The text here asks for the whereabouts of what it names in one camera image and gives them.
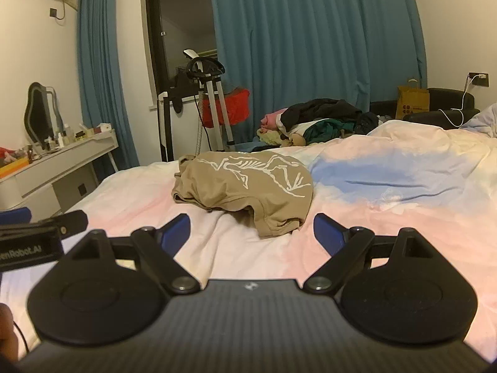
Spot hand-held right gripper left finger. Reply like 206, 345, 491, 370
64, 213, 201, 295

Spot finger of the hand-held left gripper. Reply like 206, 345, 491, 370
58, 209, 89, 238
0, 207, 32, 226

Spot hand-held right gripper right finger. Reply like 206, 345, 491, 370
303, 213, 441, 295

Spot tan t-shirt with white print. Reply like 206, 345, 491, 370
172, 151, 314, 237

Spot person's left hand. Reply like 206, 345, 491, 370
0, 304, 19, 363

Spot yellow tray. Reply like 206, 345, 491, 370
0, 159, 31, 180

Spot white dressing table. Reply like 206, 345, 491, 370
0, 130, 119, 219

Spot pastel tie-dye duvet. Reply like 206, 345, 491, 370
0, 118, 497, 360

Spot group of cosmetic bottles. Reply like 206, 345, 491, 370
42, 123, 79, 151

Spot green garment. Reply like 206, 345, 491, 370
303, 120, 356, 143

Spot wavy black-framed mirror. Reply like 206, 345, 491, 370
24, 82, 65, 145

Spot yellow garment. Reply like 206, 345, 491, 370
257, 128, 290, 147

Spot black garment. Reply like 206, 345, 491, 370
280, 99, 380, 136

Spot pink garment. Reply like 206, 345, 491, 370
263, 111, 289, 130

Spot red cloth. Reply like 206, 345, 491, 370
198, 88, 251, 129

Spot yellow cardboard box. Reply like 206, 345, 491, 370
396, 77, 430, 121

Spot narrow blue curtain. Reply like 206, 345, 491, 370
76, 0, 141, 182

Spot garment steamer stand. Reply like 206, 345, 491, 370
183, 48, 236, 153

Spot black armchair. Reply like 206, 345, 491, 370
369, 87, 481, 130

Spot light blue pillow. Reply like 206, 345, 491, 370
458, 103, 497, 139

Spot wide blue curtain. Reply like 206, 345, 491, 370
207, 0, 428, 145

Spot dark window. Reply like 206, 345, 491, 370
145, 0, 218, 99

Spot white charging cable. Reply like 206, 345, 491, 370
438, 75, 477, 129

